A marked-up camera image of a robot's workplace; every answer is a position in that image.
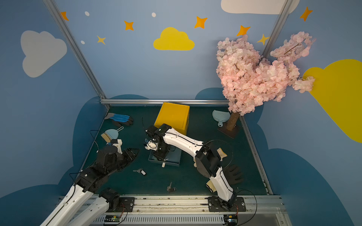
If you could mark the yellow drawer cabinet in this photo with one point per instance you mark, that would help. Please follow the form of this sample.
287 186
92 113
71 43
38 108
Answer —
174 115

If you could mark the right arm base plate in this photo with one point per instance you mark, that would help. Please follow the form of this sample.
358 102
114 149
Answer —
215 204

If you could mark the blue black work glove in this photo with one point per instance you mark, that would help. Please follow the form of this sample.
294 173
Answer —
121 119

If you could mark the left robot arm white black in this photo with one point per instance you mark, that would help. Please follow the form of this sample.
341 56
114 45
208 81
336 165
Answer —
109 160

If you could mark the pink cherry blossom tree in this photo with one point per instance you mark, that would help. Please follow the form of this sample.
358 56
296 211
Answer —
249 79

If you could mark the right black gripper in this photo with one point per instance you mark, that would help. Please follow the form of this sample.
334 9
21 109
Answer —
152 135

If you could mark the small blue hand brush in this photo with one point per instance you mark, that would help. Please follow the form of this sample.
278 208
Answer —
111 134

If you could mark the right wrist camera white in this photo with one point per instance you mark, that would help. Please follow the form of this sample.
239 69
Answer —
150 145

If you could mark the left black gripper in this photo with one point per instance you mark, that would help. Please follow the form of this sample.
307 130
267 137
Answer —
122 157

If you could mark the dark metal key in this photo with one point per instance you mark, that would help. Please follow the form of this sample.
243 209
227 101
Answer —
171 189

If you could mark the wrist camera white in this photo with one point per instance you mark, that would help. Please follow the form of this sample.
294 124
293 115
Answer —
150 145
118 144

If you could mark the light blue dustpan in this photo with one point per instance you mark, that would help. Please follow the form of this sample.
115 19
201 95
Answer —
220 117

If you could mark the blue drawer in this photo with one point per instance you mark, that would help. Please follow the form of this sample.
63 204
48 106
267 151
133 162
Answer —
173 157

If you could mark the cream knit glove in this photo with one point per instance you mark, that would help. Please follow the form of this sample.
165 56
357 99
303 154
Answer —
220 152

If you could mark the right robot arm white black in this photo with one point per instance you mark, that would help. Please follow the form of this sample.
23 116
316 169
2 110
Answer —
207 160

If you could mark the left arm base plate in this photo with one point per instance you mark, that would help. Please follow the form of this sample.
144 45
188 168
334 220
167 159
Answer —
120 204

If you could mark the aluminium rail frame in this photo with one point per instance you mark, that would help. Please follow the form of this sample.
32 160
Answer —
262 210

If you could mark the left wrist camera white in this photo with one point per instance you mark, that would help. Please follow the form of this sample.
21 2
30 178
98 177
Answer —
118 144

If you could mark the key with black tag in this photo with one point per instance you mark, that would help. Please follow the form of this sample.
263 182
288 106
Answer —
140 171

